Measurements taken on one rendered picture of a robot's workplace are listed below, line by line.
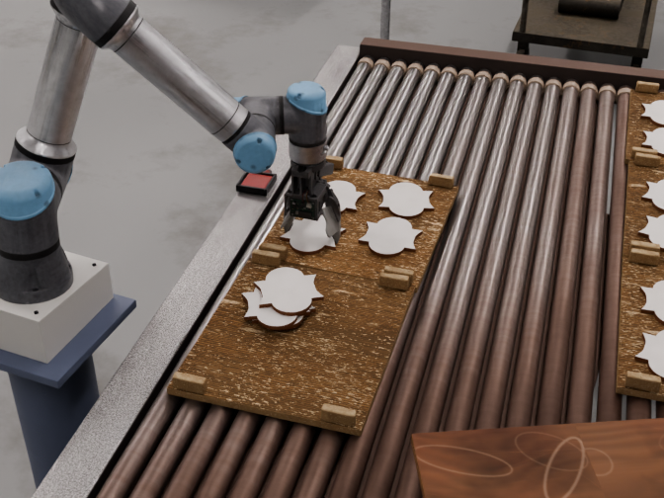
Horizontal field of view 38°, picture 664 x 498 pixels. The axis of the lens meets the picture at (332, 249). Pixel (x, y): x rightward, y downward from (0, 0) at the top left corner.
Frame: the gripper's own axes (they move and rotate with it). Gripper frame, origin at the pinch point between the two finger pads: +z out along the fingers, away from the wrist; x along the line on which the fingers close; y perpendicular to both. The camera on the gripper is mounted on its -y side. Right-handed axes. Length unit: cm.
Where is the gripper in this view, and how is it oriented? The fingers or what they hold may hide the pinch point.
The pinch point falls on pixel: (312, 233)
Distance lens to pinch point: 206.1
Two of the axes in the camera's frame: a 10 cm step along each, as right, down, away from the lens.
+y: -3.1, 5.6, -7.7
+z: 0.0, 8.1, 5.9
